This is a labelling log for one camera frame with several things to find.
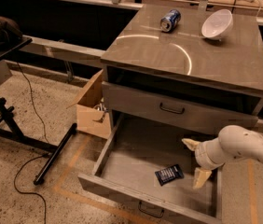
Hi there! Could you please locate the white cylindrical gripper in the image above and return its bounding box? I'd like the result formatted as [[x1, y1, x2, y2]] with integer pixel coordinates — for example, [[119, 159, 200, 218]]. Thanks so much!
[[182, 138, 225, 189]]

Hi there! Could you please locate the dark blue rxbar wrapper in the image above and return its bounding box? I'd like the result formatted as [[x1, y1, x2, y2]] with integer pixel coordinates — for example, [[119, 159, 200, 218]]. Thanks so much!
[[155, 164, 184, 186]]

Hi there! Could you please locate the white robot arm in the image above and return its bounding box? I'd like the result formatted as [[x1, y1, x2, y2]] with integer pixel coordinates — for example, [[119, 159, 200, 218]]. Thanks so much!
[[182, 125, 263, 189]]

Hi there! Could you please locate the open grey middle drawer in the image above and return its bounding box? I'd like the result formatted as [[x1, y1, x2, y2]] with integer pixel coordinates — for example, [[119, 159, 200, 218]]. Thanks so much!
[[78, 114, 223, 224]]

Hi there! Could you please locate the closed grey upper drawer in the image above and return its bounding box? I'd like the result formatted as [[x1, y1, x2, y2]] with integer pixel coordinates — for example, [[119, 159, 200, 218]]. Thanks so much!
[[102, 82, 257, 134]]

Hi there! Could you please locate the grey metal drawer cabinet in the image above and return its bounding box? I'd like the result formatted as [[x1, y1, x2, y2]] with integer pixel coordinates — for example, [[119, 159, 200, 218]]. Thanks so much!
[[100, 3, 263, 142]]

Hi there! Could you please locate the open cardboard box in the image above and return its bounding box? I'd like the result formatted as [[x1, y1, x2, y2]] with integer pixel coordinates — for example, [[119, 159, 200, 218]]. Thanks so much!
[[69, 71, 111, 139]]

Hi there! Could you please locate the white bowl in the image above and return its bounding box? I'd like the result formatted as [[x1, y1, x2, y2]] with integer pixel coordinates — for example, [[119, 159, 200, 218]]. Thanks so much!
[[201, 9, 233, 40]]

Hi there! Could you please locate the blue soda can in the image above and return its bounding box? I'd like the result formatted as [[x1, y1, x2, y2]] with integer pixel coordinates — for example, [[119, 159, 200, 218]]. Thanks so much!
[[160, 9, 181, 33]]

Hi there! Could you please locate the black metal stand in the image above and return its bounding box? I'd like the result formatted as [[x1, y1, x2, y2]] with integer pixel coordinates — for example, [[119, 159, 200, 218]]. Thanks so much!
[[0, 36, 77, 185]]

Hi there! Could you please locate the black floor cable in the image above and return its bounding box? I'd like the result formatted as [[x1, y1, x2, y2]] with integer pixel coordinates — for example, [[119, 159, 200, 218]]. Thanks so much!
[[12, 62, 50, 224]]

